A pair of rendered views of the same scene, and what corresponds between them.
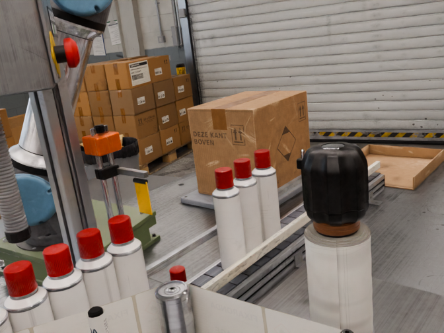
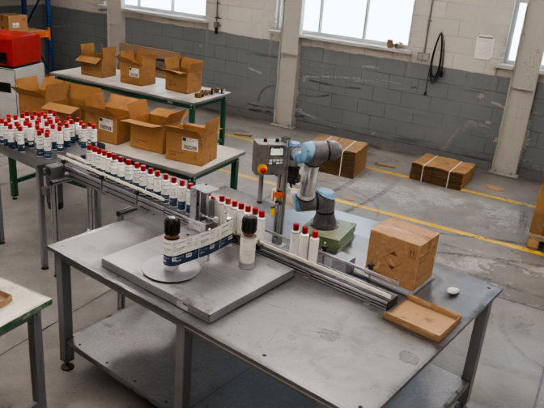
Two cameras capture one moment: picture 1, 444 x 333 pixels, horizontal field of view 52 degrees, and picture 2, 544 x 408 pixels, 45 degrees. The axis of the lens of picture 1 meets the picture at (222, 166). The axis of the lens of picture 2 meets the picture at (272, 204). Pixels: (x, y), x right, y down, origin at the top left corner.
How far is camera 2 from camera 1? 3.51 m
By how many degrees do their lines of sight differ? 80
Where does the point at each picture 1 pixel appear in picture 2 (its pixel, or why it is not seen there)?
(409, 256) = (307, 298)
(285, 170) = (387, 272)
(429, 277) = (291, 297)
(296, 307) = (265, 263)
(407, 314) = (257, 277)
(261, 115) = (376, 235)
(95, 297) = not seen: hidden behind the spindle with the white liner
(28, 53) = (255, 167)
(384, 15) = not seen: outside the picture
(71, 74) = (305, 175)
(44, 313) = (239, 214)
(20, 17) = (255, 159)
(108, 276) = not seen: hidden behind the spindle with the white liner
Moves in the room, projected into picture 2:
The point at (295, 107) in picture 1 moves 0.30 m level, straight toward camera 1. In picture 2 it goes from (405, 248) to (349, 240)
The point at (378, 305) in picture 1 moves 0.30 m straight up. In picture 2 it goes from (263, 274) to (267, 223)
